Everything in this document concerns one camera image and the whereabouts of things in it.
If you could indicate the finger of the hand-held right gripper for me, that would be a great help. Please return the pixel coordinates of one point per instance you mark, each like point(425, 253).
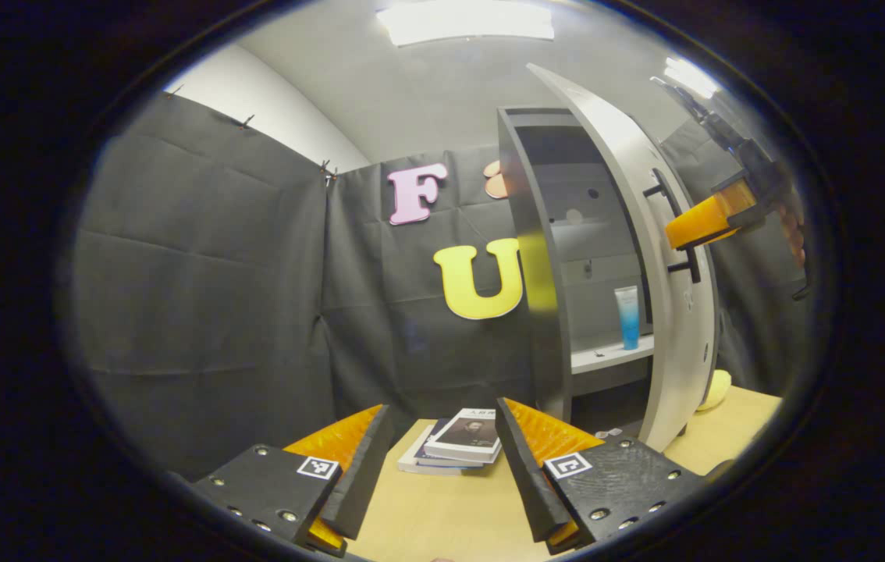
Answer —
point(700, 222)

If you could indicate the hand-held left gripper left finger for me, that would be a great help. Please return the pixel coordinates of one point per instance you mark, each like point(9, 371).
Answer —
point(368, 468)

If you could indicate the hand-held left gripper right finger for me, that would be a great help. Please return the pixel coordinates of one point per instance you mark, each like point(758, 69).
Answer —
point(524, 476)

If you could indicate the blue and white bottle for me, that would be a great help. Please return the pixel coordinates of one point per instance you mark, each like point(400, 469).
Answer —
point(628, 320)

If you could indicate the dark grey cabinet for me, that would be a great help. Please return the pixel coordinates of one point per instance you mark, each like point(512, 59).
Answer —
point(548, 351)

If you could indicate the white cabinet shelf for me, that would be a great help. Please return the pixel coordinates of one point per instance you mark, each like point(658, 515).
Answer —
point(606, 361)

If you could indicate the blue cover book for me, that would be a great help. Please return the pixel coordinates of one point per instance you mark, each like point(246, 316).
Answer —
point(435, 433)

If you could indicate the double strip ceiling light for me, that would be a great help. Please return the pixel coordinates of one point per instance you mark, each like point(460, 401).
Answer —
point(691, 76)

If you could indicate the yellow bread toy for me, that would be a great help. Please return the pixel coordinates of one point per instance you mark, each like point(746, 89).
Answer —
point(716, 389)

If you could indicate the black backdrop cloth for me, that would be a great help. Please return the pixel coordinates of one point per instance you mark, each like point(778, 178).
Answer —
point(193, 273)

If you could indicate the small cloth clip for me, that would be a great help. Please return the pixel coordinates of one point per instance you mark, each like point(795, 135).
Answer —
point(328, 173)
point(247, 121)

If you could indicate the long ceiling light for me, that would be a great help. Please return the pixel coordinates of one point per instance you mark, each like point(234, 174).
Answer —
point(466, 22)

